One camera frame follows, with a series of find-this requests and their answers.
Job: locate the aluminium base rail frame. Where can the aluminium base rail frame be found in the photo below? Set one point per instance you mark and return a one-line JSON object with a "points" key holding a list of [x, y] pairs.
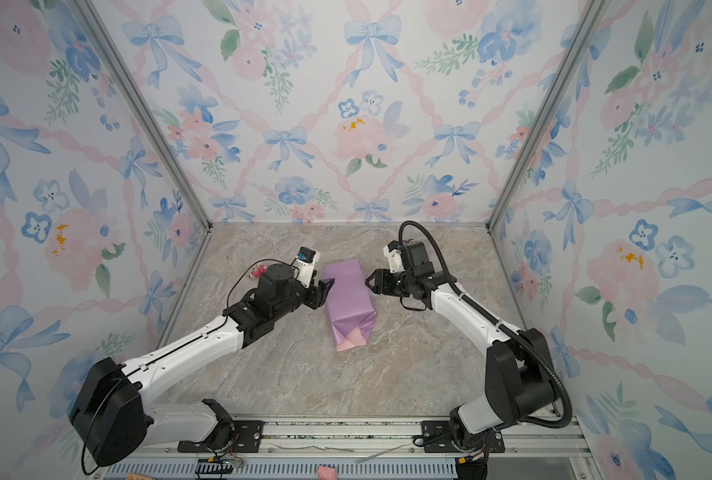
{"points": [[530, 452]]}

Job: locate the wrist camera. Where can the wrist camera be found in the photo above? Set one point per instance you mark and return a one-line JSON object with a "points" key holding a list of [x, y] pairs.
{"points": [[410, 256], [296, 270]]}

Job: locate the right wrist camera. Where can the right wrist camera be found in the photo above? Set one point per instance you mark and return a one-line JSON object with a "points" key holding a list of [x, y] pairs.
{"points": [[410, 256]]}

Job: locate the grey slotted cable duct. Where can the grey slotted cable duct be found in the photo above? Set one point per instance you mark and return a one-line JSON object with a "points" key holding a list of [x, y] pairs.
{"points": [[285, 468]]}

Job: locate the pink purple wrapping paper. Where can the pink purple wrapping paper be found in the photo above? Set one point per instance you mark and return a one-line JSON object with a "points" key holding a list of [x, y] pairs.
{"points": [[349, 306]]}

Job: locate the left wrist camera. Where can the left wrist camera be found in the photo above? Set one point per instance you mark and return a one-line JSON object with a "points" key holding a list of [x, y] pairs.
{"points": [[296, 270]]}

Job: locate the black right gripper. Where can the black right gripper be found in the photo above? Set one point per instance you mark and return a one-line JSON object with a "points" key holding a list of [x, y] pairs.
{"points": [[382, 282]]}

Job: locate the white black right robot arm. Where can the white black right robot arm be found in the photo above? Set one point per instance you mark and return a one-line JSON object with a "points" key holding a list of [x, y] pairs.
{"points": [[519, 378]]}

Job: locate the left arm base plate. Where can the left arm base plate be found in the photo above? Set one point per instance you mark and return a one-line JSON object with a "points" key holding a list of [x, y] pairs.
{"points": [[238, 436]]}

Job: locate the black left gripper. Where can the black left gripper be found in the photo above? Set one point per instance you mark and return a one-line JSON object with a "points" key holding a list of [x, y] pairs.
{"points": [[320, 292]]}

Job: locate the aluminium corner post right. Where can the aluminium corner post right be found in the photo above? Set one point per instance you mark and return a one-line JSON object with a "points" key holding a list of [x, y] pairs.
{"points": [[580, 41]]}

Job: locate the red pink toy figure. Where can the red pink toy figure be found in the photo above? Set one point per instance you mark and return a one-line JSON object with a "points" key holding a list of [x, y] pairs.
{"points": [[256, 271]]}

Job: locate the aluminium corner post left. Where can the aluminium corner post left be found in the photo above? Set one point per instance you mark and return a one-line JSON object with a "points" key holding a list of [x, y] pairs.
{"points": [[89, 19]]}

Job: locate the pink object front edge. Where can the pink object front edge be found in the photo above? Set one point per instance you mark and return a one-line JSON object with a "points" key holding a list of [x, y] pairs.
{"points": [[325, 472]]}

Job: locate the aluminium corner post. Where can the aluminium corner post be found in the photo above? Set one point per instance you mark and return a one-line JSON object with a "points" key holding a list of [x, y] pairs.
{"points": [[89, 19], [580, 41]]}

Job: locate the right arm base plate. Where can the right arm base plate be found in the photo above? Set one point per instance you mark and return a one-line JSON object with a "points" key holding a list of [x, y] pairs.
{"points": [[444, 436]]}

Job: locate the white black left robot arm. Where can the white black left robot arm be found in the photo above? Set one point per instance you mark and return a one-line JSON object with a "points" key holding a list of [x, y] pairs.
{"points": [[117, 410]]}

